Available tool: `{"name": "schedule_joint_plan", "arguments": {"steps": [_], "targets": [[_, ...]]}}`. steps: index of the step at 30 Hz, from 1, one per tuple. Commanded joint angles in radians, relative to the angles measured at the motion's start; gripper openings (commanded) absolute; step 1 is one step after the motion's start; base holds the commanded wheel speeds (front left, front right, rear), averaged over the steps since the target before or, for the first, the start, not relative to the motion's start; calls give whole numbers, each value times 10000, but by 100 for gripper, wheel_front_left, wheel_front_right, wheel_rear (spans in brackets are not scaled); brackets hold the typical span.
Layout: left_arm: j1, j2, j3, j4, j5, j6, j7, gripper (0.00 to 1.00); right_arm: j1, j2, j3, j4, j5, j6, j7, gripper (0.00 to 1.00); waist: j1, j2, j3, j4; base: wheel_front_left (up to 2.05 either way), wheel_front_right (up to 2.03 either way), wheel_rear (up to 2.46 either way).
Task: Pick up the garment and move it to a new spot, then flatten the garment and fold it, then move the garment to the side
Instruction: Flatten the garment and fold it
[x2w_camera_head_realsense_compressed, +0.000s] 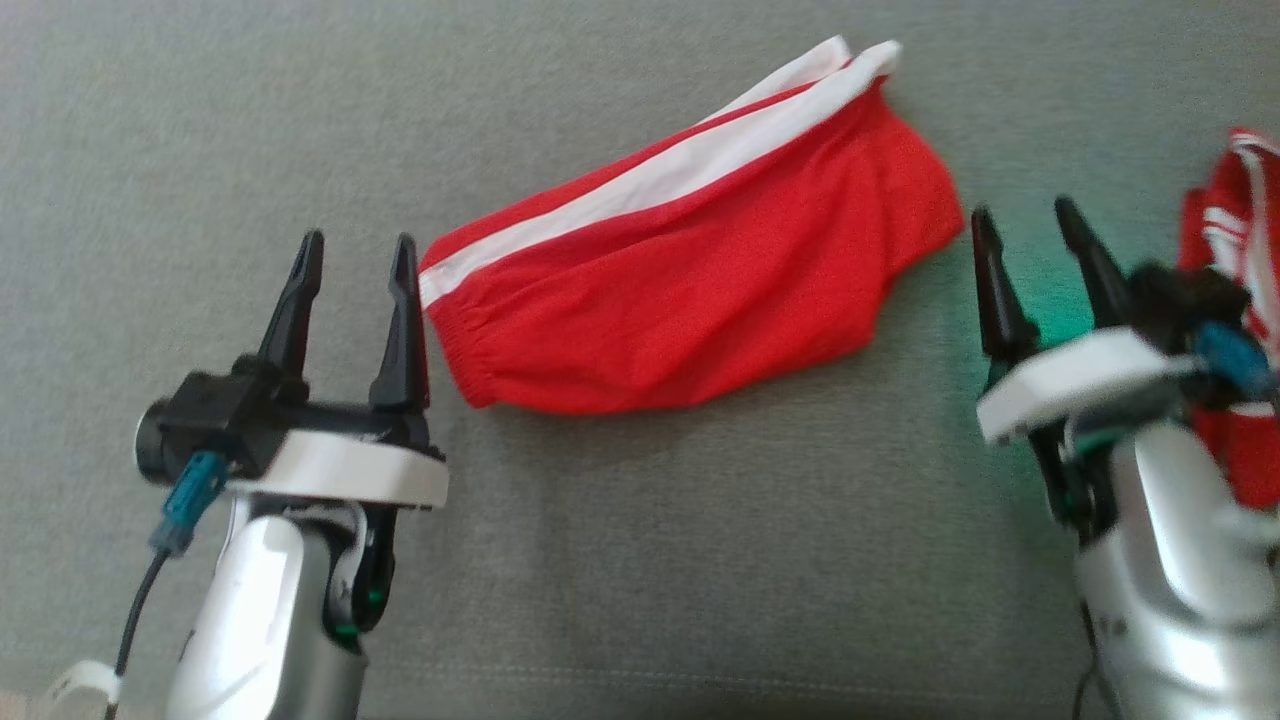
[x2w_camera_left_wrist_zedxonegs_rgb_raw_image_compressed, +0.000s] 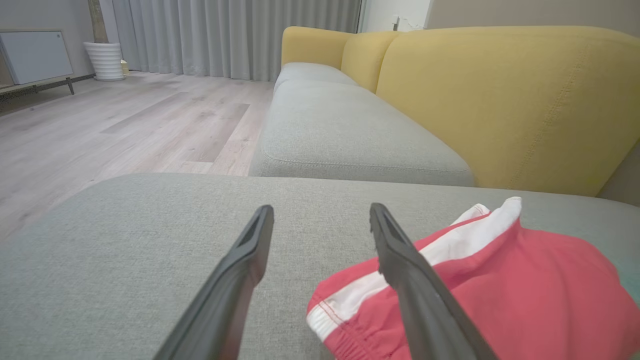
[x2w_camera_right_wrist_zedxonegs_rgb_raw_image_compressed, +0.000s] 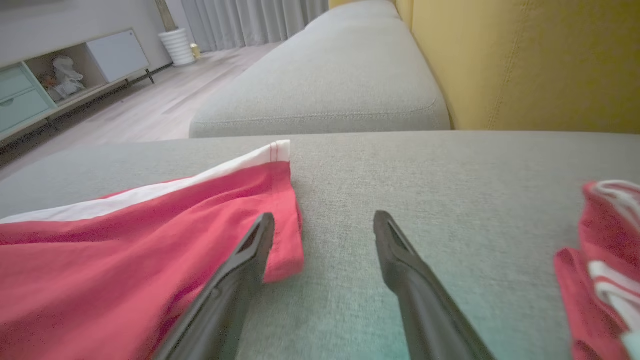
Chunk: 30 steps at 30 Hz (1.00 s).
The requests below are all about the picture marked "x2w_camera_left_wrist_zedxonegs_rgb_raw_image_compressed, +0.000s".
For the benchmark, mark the long low TV cabinet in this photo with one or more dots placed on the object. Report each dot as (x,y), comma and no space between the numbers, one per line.
(35,57)

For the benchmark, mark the indoor tree plant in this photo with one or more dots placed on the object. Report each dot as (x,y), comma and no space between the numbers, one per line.
(98,20)

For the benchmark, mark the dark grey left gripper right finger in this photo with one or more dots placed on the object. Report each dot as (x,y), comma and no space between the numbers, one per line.
(425,310)

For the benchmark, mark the small yellow object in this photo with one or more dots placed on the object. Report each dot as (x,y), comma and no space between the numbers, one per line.
(125,68)

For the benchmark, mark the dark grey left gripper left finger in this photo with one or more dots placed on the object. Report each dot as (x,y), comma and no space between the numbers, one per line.
(225,300)

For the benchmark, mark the red shorts white stripe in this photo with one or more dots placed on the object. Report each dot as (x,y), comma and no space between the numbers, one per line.
(525,300)

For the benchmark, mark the yellow sofa armrest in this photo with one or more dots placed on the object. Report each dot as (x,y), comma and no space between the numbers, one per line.
(310,45)

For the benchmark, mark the grey pleated curtain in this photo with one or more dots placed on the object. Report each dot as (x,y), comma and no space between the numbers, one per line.
(225,35)

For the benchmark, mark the white ribbed plant pot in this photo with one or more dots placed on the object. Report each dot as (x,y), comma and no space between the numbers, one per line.
(104,61)

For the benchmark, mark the wide grey sofa chaise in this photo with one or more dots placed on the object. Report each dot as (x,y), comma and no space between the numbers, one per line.
(150,250)

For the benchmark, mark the grey sofa seat cushion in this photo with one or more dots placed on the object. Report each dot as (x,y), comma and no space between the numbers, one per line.
(340,135)
(307,75)

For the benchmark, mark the yellow sofa backrest cushion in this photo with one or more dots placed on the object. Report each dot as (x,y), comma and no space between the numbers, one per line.
(365,57)
(510,105)

